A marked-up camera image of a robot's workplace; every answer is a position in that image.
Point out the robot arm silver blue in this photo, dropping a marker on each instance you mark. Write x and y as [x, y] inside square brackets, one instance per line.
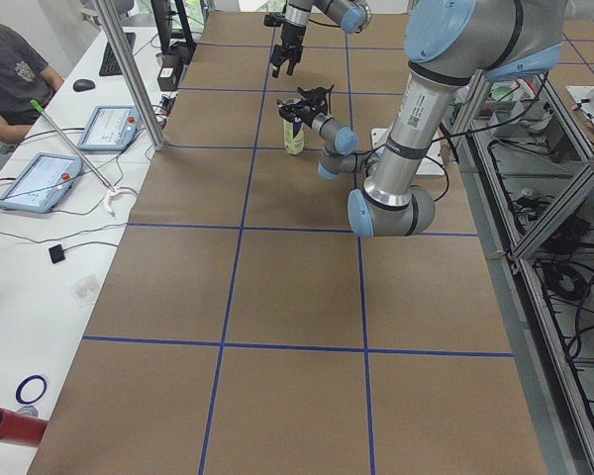
[350, 16]
[446, 42]

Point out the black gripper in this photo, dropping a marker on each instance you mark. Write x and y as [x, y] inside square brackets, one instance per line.
[290, 36]
[308, 117]

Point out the near blue teach pendant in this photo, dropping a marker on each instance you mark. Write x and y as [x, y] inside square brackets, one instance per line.
[42, 184]

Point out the reacher grabber stick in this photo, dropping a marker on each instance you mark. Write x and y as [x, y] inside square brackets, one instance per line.
[112, 191]

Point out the black box with label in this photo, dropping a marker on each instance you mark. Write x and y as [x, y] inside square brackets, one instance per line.
[173, 64]

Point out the far blue teach pendant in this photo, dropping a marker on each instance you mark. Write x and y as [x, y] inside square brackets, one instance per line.
[110, 128]

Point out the red cylinder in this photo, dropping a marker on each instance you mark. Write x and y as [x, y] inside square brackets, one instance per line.
[20, 429]

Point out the aluminium frame post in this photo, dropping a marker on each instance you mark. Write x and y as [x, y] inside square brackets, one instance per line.
[116, 37]

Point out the black computer mouse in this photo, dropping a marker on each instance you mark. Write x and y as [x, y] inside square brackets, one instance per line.
[83, 85]

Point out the blue teach pendant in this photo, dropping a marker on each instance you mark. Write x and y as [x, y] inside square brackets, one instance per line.
[42, 184]
[110, 128]

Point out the black computer monitor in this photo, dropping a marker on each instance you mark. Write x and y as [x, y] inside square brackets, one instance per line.
[164, 12]

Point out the seated person grey shirt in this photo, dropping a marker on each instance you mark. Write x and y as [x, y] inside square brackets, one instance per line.
[24, 76]

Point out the clear tennis ball can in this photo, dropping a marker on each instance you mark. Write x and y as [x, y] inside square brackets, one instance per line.
[293, 136]

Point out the small black square device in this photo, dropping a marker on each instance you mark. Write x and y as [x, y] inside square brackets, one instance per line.
[56, 254]

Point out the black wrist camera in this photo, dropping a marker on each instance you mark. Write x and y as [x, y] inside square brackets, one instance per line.
[273, 20]

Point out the black keyboard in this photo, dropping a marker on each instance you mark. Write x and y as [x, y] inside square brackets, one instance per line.
[110, 65]

